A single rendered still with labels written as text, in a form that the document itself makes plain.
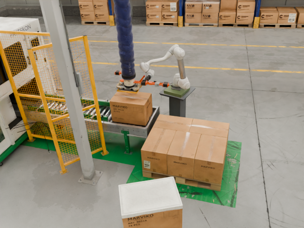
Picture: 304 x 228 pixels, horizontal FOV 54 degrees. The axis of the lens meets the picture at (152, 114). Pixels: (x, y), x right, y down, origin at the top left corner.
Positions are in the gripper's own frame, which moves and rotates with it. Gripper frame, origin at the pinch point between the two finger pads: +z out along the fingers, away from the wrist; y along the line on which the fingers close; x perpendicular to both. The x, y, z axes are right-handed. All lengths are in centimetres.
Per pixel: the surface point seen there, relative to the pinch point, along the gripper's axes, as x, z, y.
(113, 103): 50, 20, 33
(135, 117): 13, 20, 54
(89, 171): 62, 107, 104
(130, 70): 20.7, 7.3, -22.8
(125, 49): 24, 11, -58
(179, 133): -61, 27, 69
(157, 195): -73, 199, 21
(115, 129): 46, 33, 75
